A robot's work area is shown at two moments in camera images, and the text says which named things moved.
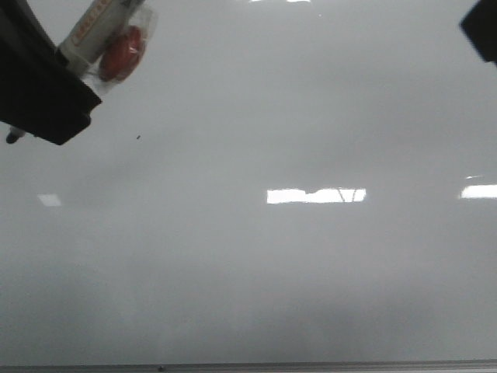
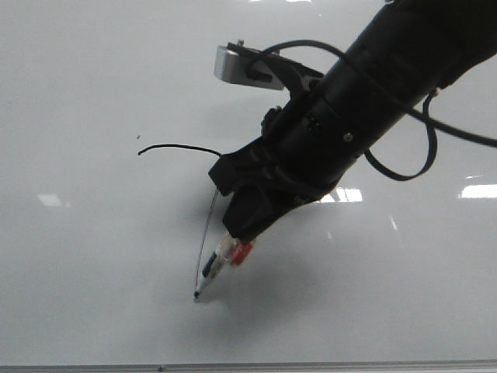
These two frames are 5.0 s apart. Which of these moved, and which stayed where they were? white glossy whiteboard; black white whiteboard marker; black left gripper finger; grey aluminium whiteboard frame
Moved: black white whiteboard marker; black left gripper finger
Stayed: white glossy whiteboard; grey aluminium whiteboard frame
